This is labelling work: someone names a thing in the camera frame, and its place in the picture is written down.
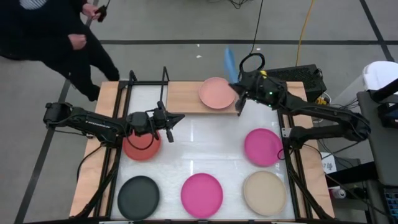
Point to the person's hand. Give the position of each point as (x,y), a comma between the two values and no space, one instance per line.
(90,9)
(77,41)

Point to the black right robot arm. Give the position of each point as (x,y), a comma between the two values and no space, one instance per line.
(326,115)

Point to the grey cart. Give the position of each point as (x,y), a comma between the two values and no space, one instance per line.
(379,140)

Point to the blue plastic plate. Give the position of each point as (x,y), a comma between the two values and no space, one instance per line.
(230,63)

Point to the black computer case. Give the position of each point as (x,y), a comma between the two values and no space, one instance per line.
(298,74)

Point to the black handheld device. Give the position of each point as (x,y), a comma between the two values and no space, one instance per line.
(102,13)

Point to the magenta plastic plate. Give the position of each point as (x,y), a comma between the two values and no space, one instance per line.
(262,147)
(201,195)

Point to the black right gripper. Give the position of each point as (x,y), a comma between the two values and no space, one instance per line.
(259,88)

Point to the salmon pink plastic plate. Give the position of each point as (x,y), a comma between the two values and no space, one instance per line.
(216,92)

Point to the white plastic object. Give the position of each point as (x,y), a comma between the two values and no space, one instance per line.
(381,74)

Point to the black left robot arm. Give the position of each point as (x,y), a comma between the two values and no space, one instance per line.
(90,123)

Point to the wooden shelf board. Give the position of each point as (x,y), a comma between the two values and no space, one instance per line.
(183,98)

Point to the black plastic plate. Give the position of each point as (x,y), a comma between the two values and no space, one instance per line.
(138,197)

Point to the orange plastic plate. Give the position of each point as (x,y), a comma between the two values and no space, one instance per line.
(143,154)

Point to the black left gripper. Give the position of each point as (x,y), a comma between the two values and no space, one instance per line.
(141,122)

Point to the white paper label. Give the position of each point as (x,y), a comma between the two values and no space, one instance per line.
(329,163)

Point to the person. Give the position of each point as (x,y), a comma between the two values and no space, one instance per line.
(46,34)

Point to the black metal table frame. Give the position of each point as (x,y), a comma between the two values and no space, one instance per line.
(113,168)

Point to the beige plastic plate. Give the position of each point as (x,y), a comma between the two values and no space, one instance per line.
(265,193)

